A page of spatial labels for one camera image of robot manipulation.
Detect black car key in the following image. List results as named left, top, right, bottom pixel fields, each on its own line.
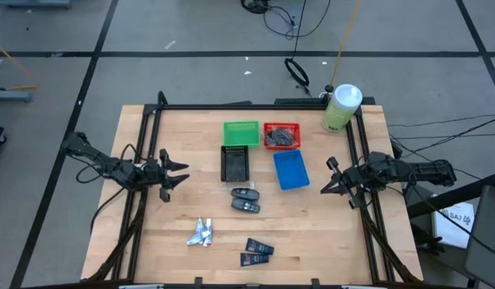
left=230, top=198, right=262, bottom=214
left=230, top=187, right=260, bottom=201

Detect clear plastic wrapper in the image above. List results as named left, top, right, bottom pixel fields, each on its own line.
left=222, top=180, right=257, bottom=194

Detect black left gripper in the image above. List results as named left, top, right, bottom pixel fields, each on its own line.
left=139, top=148, right=191, bottom=203

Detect orange floor cable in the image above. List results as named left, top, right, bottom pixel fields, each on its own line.
left=0, top=38, right=38, bottom=92

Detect black floor cable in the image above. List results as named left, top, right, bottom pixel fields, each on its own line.
left=387, top=113, right=495, bottom=128
left=391, top=116, right=495, bottom=157

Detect red plastic basket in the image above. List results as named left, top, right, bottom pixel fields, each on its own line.
left=263, top=121, right=302, bottom=151

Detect navy toiletry tube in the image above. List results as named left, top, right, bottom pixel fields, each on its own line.
left=239, top=252, right=270, bottom=267
left=244, top=237, right=276, bottom=256

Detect green wipes canister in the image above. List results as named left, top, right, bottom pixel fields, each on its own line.
left=321, top=83, right=364, bottom=133

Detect yellow hanging cable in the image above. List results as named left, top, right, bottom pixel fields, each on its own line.
left=329, top=0, right=363, bottom=88

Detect coiled black cable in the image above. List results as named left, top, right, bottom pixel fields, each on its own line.
left=284, top=57, right=312, bottom=88

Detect black power strip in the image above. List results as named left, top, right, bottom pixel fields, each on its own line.
left=273, top=97, right=327, bottom=107

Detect grey chair panel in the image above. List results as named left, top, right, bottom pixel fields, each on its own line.
left=463, top=184, right=495, bottom=289

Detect grey foil packet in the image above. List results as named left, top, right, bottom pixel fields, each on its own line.
left=265, top=128, right=284, bottom=148
left=279, top=128, right=300, bottom=146

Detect blue plastic basket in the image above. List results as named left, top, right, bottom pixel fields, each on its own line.
left=272, top=149, right=311, bottom=191

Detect green plastic basket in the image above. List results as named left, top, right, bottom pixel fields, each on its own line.
left=223, top=120, right=261, bottom=149

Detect tangled black floor cables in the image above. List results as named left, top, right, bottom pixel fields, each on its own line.
left=239, top=0, right=333, bottom=41

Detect black plastic basket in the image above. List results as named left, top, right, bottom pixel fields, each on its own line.
left=219, top=144, right=251, bottom=183

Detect white printed box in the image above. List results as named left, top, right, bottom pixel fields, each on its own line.
left=431, top=201, right=477, bottom=250

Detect grey floor bar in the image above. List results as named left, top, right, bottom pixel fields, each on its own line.
left=0, top=0, right=72, bottom=9
left=0, top=90, right=34, bottom=104

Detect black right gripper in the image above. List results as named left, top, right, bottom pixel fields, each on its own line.
left=320, top=156, right=377, bottom=210

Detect black metal bar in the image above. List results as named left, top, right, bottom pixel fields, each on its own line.
left=406, top=170, right=495, bottom=220

